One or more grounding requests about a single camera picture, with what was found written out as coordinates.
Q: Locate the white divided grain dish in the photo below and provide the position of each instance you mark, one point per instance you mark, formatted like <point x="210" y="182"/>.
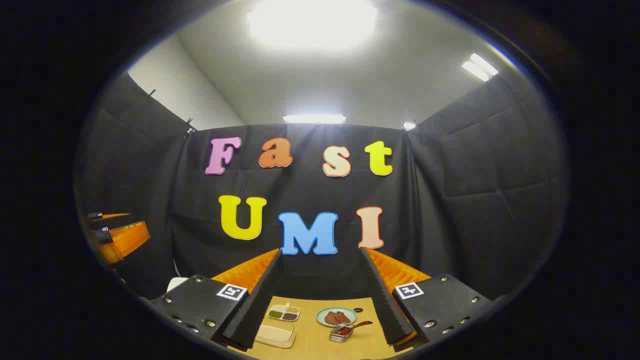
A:
<point x="283" y="313"/>

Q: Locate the dark wooden spoon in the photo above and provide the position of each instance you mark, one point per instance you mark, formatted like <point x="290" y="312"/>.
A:
<point x="352" y="327"/>

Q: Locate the small ceiling light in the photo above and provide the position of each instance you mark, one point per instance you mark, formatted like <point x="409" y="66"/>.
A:
<point x="409" y="126"/>

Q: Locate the long ceiling light strip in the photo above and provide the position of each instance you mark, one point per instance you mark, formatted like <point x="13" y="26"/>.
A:
<point x="314" y="118"/>

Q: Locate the double strip ceiling light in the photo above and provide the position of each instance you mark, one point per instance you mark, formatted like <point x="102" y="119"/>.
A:
<point x="480" y="67"/>

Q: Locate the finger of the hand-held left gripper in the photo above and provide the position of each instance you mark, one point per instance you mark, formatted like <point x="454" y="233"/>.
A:
<point x="127" y="239"/>
<point x="107" y="216"/>

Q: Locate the large ceiling light panel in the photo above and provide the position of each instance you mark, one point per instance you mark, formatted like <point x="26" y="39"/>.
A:
<point x="312" y="22"/>

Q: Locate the clear container of rice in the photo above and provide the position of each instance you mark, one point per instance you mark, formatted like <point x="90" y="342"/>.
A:
<point x="275" y="335"/>

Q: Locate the black backdrop cloth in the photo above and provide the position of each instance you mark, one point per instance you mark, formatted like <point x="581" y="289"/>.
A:
<point x="450" y="200"/>

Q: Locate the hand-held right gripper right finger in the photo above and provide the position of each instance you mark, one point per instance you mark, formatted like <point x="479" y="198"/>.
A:
<point x="385" y="305"/>

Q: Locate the pale green plate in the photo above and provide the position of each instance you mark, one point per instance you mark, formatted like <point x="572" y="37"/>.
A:
<point x="321" y="316"/>

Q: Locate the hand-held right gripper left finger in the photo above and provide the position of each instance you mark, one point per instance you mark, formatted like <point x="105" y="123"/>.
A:
<point x="255" y="305"/>

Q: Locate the brown meat piece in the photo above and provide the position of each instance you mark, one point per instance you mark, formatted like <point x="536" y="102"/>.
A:
<point x="343" y="317"/>
<point x="331" y="318"/>

